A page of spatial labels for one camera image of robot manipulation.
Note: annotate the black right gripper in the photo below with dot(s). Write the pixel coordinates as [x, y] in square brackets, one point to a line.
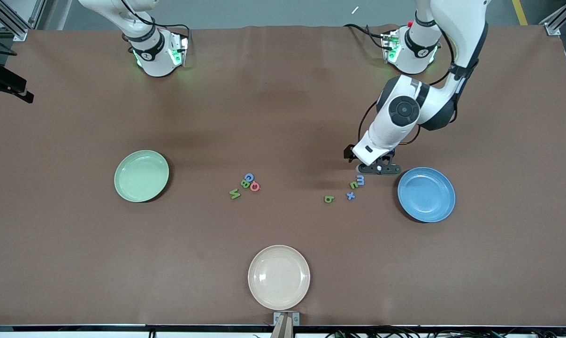
[8, 79]

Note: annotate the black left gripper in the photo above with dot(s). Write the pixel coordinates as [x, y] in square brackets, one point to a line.
[348, 153]

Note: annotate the blue letter m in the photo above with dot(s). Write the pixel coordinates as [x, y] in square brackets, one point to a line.
[363, 180]

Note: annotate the green letter b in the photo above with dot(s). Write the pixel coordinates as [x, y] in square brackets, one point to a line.
[327, 200]
[245, 183]

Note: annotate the red letter Q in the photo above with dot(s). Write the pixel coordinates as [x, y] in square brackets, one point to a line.
[252, 188]

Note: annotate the blue letter G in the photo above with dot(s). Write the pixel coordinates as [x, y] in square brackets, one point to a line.
[245, 178]

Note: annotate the green letter N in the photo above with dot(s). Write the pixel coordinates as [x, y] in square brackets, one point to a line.
[235, 193]

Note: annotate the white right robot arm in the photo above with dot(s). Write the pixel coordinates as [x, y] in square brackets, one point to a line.
[151, 61]

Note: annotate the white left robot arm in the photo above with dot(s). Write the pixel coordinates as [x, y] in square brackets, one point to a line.
[395, 126]

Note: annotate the blue plate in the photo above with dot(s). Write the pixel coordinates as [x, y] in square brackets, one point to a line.
[426, 195]

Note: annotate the brown table cover sheet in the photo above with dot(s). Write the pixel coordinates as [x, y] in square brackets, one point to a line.
[283, 117]

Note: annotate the green plate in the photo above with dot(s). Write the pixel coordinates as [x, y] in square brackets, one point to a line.
[141, 176]

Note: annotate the beige plate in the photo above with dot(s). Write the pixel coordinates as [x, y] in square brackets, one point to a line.
[278, 277]

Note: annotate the yellow floor tape line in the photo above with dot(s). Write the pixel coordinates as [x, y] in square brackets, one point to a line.
[519, 11]

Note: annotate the aluminium frame profile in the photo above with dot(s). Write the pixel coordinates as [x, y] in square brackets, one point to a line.
[552, 29]
[20, 33]

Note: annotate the grey metal bracket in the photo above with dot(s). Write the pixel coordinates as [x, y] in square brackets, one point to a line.
[276, 315]

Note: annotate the beige post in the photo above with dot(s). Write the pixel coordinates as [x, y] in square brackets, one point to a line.
[283, 331]

